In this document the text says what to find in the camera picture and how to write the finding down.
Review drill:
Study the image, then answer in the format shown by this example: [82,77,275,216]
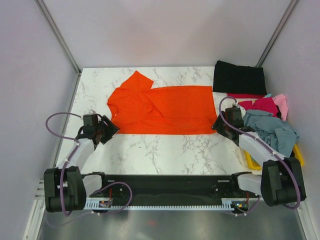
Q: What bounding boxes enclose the magenta t shirt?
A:
[239,97,279,117]

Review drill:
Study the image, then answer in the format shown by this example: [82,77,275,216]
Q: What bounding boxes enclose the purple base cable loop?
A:
[91,182,135,215]

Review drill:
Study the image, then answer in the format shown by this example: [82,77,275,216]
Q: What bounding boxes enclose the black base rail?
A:
[92,174,257,206]

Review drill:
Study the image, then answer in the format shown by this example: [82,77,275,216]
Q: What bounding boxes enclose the yellow plastic bin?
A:
[232,99,305,171]

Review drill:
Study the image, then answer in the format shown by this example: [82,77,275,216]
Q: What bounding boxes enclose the grey blue t shirt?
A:
[243,109,300,157]

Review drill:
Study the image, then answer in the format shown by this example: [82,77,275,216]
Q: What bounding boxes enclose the orange t shirt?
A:
[107,71,217,135]

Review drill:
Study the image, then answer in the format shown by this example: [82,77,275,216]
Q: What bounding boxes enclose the right aluminium frame post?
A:
[255,0,300,68]

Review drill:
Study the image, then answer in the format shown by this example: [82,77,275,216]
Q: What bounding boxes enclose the pink t shirt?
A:
[272,93,289,121]

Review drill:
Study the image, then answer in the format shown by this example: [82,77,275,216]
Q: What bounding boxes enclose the white slotted cable duct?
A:
[84,197,244,212]

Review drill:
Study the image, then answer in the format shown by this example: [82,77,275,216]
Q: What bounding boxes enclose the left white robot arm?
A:
[43,112,120,216]

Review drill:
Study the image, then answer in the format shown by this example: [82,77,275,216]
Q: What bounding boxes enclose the folded red t shirt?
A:
[227,93,265,100]

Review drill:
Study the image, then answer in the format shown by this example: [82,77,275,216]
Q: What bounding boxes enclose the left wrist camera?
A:
[89,109,97,115]

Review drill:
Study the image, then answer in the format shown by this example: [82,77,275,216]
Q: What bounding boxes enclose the folded black t shirt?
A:
[212,60,267,95]

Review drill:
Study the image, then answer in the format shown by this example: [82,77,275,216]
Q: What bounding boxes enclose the aluminium frame post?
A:
[33,0,83,76]
[255,0,300,68]

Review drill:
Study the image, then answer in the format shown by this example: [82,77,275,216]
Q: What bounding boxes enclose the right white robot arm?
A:
[211,106,307,210]

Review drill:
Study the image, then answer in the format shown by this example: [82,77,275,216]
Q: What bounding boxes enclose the left aluminium frame post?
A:
[33,0,83,76]

